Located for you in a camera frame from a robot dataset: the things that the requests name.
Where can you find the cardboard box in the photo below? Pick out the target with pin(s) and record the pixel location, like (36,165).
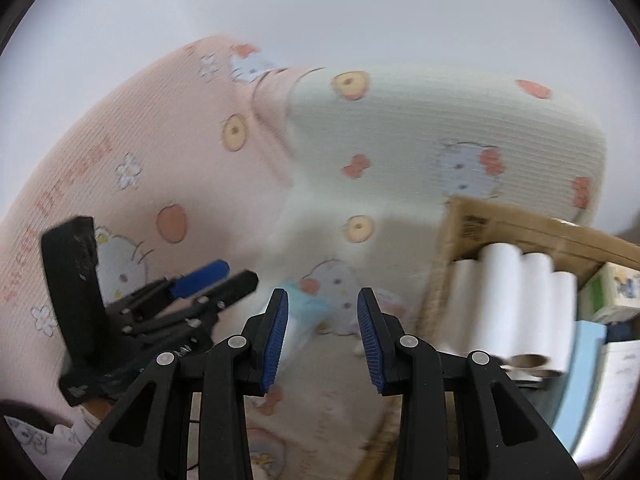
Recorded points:
(500,230)

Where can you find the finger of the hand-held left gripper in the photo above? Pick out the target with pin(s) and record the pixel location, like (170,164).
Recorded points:
(200,276)
(230,292)

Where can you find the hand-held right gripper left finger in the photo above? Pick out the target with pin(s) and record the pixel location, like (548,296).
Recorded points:
(275,340)

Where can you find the pink printed blanket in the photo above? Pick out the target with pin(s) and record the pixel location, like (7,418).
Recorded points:
(150,160)

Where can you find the light blue packet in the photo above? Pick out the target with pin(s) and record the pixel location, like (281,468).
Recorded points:
(305,315)

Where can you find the light blue box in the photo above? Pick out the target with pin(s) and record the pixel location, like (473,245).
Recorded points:
(582,360)

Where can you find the cream printed blanket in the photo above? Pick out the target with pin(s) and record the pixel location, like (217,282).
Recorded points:
(425,120)

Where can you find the cartoon printed tissue box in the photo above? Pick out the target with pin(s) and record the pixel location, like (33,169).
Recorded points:
(615,290)

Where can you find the white cardboard tube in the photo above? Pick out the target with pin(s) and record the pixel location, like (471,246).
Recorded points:
(565,320)
(537,310)
(462,305)
(500,300)

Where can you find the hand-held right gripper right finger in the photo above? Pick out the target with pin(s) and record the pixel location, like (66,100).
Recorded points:
(370,340)

